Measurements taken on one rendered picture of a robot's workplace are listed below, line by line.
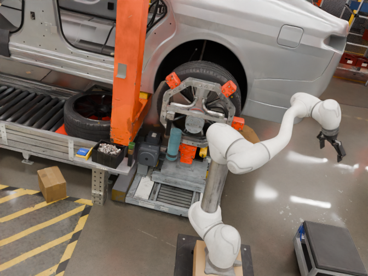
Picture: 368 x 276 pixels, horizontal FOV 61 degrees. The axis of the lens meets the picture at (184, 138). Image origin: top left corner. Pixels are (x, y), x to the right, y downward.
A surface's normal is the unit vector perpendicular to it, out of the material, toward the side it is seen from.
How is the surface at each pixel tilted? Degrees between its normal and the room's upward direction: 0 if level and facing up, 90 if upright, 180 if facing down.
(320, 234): 0
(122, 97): 90
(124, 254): 0
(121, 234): 0
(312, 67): 90
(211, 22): 90
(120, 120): 90
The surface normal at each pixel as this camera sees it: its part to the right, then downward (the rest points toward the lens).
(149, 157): -0.15, 0.53
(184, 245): 0.17, -0.81
